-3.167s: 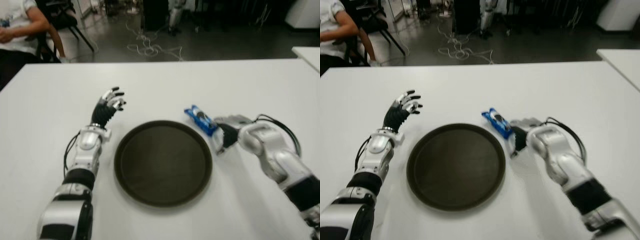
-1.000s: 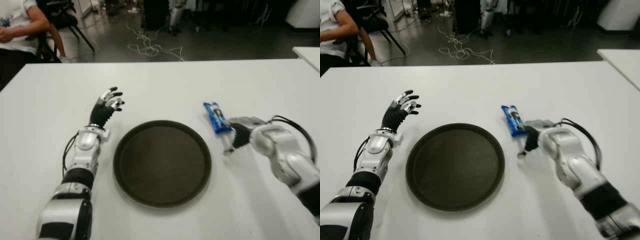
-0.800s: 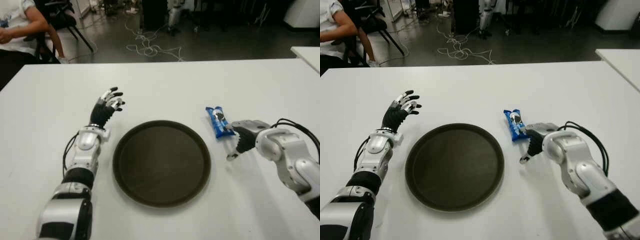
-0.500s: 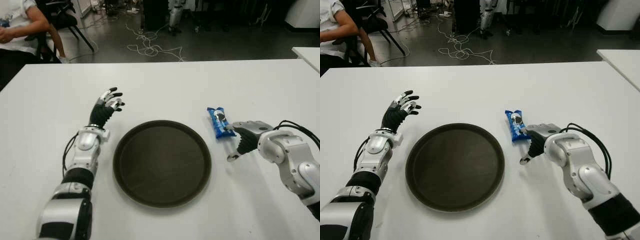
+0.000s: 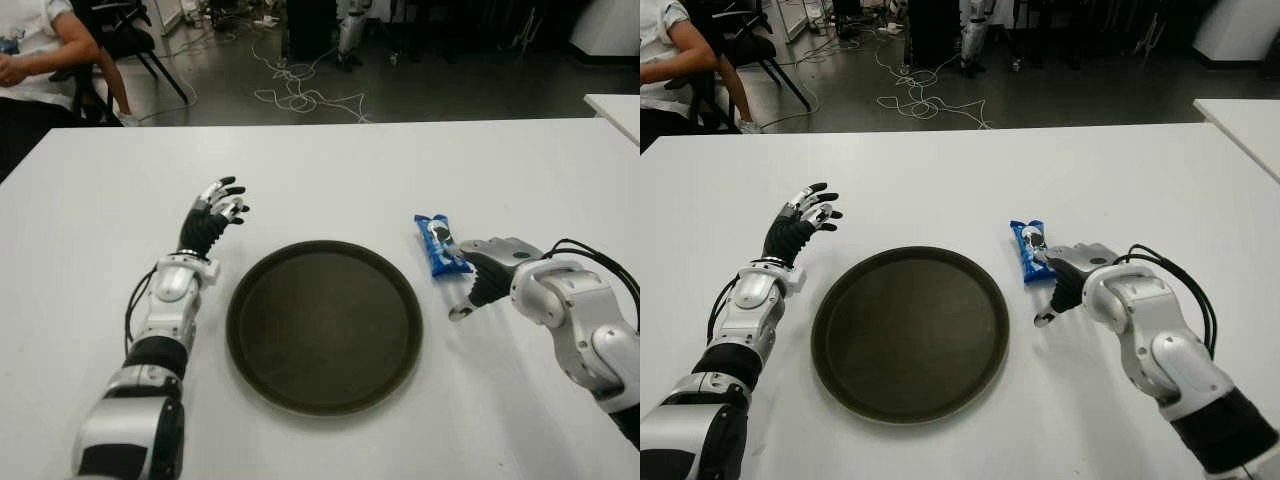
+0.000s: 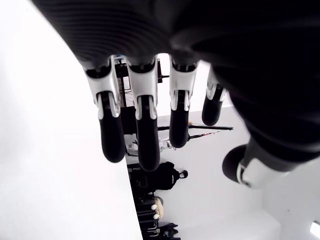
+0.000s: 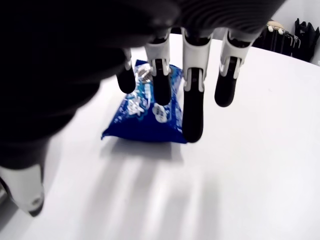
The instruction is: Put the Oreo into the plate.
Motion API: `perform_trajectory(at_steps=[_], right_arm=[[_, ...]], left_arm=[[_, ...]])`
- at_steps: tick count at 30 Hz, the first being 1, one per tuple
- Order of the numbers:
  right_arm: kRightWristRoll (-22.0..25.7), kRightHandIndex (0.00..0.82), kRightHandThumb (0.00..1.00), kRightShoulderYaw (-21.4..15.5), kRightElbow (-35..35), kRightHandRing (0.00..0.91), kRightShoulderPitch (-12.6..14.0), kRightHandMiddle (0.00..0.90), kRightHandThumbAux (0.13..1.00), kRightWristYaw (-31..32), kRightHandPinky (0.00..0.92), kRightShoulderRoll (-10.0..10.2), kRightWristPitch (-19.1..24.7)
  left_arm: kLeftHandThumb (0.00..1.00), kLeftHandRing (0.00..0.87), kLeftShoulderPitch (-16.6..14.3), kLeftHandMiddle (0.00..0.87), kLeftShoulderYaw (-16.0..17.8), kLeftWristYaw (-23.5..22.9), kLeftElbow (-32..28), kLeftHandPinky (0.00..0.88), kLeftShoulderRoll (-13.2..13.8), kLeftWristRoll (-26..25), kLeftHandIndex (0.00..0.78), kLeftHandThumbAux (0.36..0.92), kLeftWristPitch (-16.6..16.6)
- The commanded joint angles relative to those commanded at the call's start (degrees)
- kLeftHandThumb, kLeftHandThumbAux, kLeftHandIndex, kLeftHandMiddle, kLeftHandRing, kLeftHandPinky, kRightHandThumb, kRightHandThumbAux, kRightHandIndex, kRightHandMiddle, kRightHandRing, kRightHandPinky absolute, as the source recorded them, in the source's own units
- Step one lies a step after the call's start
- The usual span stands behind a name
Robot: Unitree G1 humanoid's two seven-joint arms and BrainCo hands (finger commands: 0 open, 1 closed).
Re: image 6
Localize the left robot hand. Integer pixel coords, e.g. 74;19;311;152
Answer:
31;0;320;190

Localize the black pole with white clamps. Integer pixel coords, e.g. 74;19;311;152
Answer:
159;130;223;152

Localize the black backpack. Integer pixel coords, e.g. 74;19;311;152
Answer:
154;161;189;191

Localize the black equipment case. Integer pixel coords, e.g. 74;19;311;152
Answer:
127;162;157;201

